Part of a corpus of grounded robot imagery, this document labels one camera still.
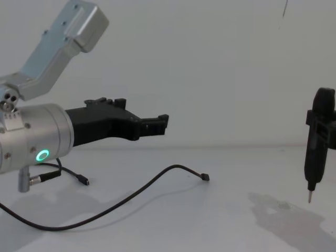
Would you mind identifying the white table cloth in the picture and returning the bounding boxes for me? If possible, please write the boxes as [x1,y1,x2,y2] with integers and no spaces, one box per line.
[0,144,336,252]

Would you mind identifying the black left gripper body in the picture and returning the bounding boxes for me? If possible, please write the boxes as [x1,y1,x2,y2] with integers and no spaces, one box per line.
[65,97,140,149]

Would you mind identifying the white curtain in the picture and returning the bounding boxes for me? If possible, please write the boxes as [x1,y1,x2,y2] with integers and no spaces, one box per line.
[0,0,336,150]

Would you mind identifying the long black cable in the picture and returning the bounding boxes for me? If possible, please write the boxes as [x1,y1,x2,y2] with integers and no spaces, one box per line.
[0,164,210,232]

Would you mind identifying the short black wrist cable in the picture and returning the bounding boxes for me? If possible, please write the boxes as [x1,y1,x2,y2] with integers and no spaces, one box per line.
[39,156,91,187]

